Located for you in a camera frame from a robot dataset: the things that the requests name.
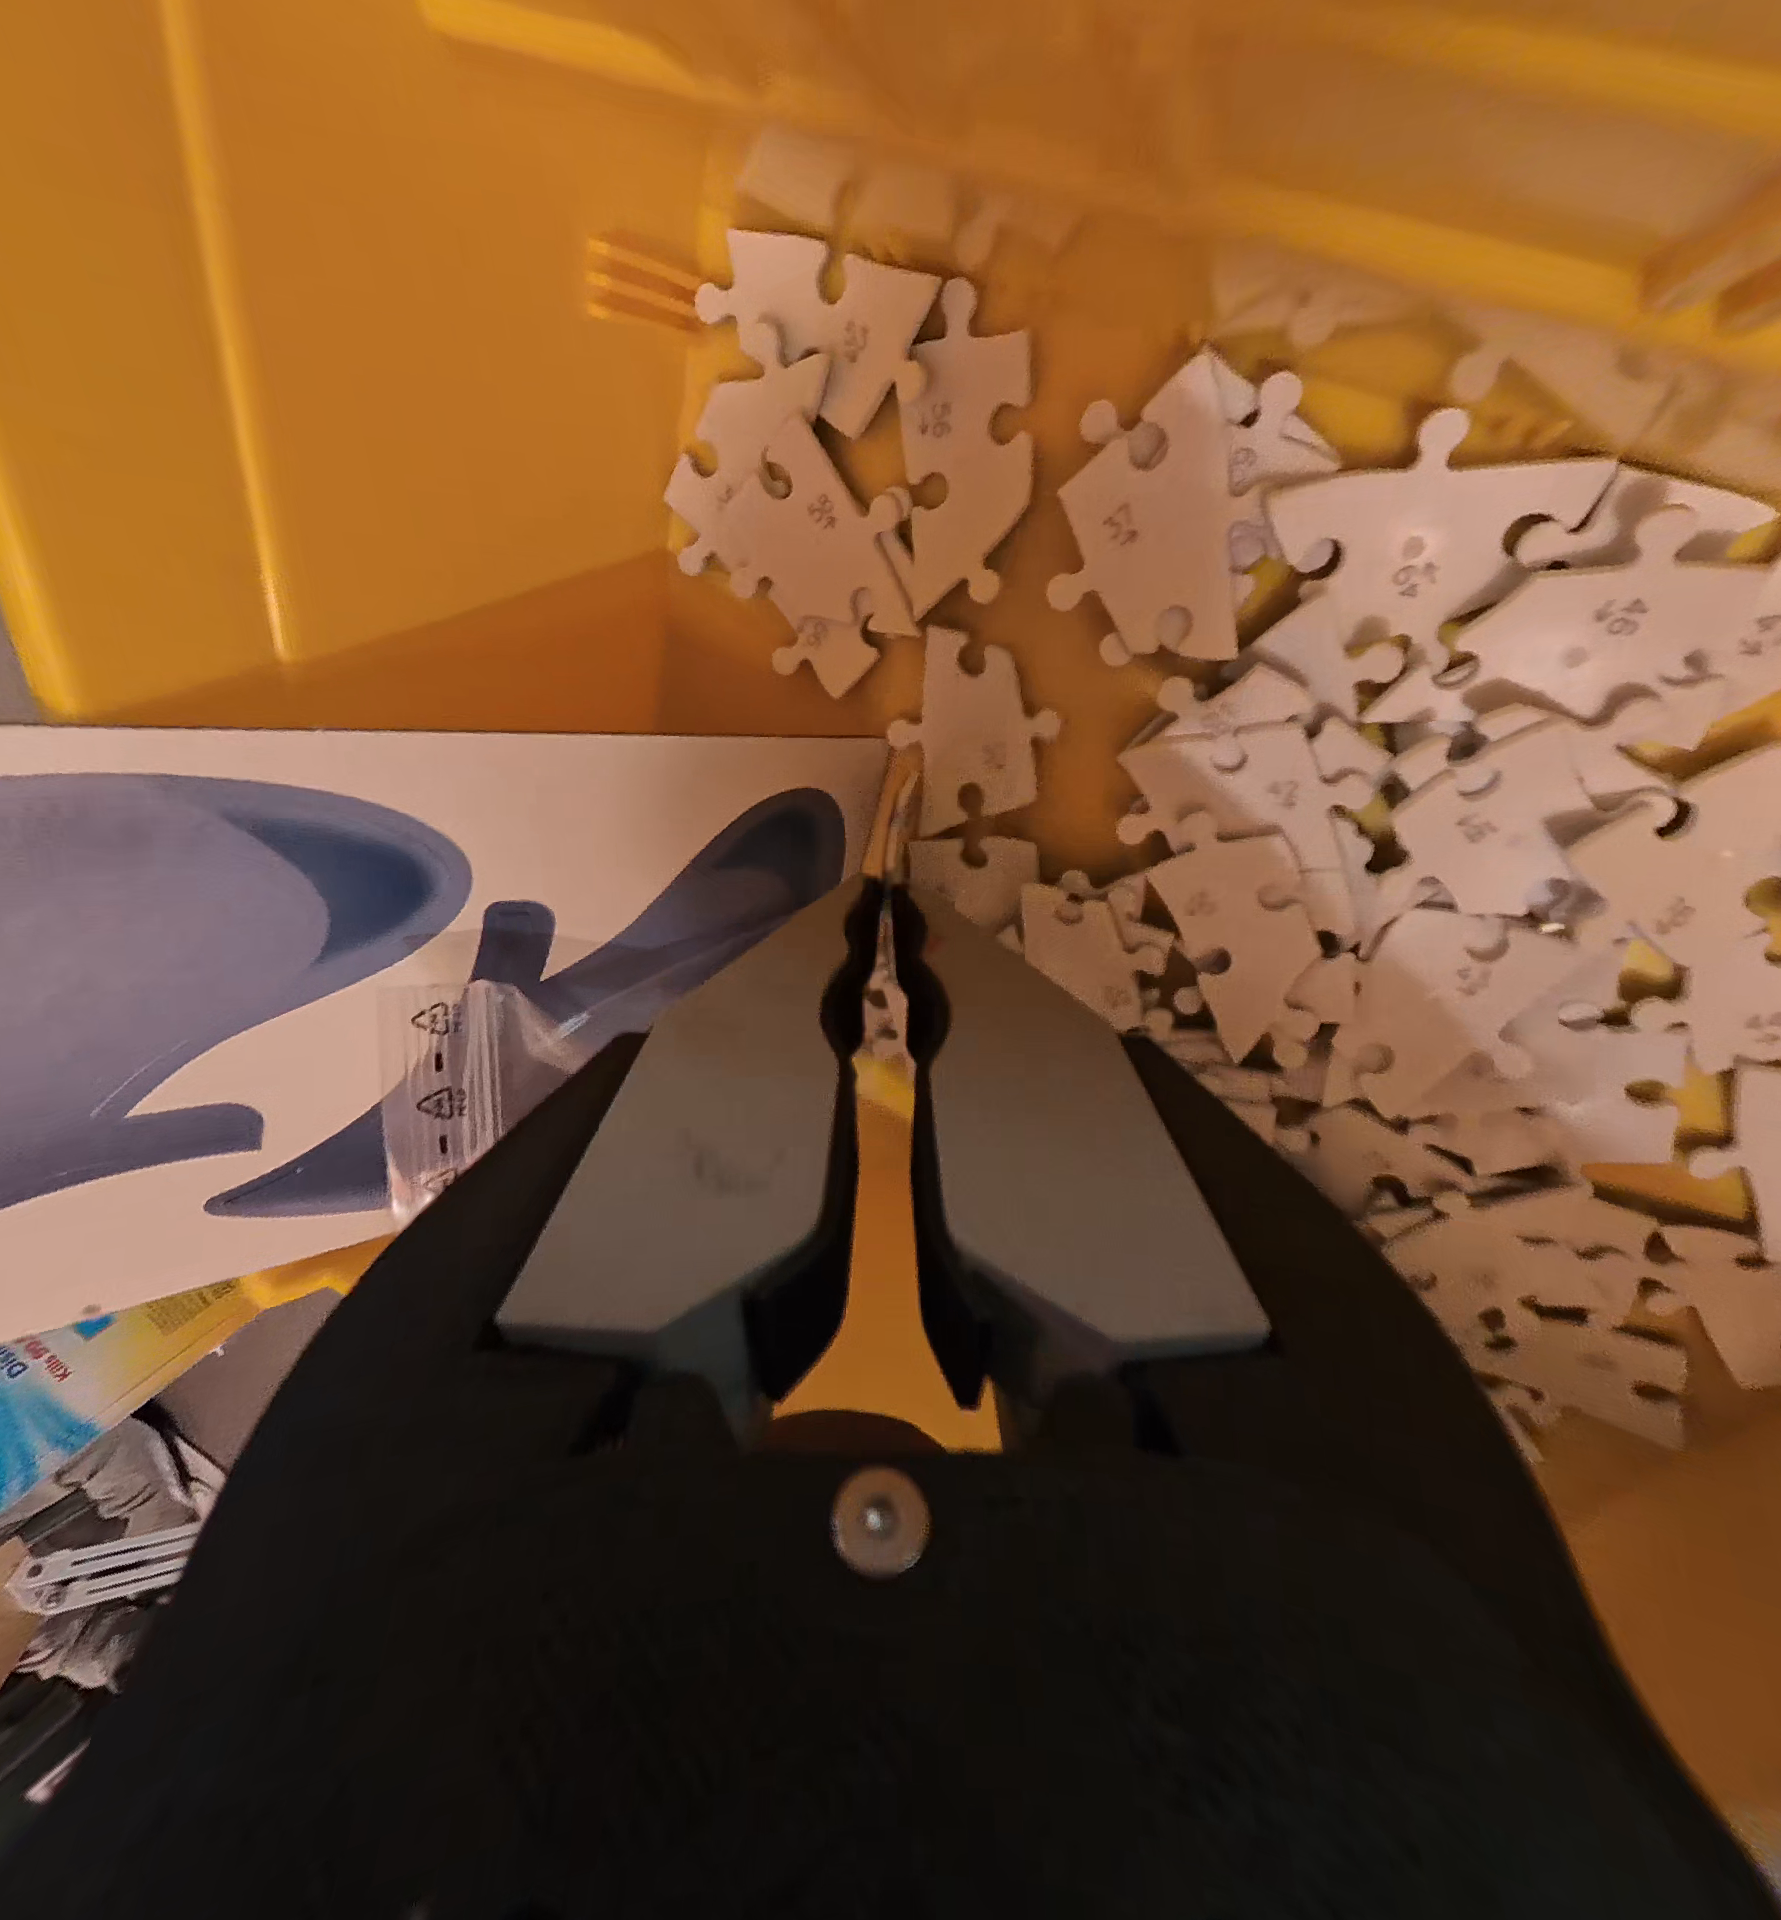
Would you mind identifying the white paper sheet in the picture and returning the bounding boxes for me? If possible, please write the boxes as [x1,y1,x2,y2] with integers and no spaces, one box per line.
[0,726,894,1358]

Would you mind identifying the yellow plastic bin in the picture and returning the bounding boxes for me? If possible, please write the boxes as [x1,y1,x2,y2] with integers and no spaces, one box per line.
[0,0,1781,1845]

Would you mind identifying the clear bag of blue parts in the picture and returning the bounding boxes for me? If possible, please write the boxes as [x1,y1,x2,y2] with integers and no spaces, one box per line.
[379,931,646,1221]

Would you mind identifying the disinfectant wipes canister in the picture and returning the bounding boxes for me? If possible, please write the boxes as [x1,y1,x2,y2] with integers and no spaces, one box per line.
[0,1282,255,1564]

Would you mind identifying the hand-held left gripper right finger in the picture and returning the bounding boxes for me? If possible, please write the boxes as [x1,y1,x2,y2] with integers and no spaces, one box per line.
[890,878,1272,1413]

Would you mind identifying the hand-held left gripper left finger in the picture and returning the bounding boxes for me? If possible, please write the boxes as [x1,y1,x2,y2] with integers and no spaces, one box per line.
[495,878,894,1403]

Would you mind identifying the pile of puzzle pieces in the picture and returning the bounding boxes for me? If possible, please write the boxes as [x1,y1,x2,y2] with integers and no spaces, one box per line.
[664,129,1781,1449]

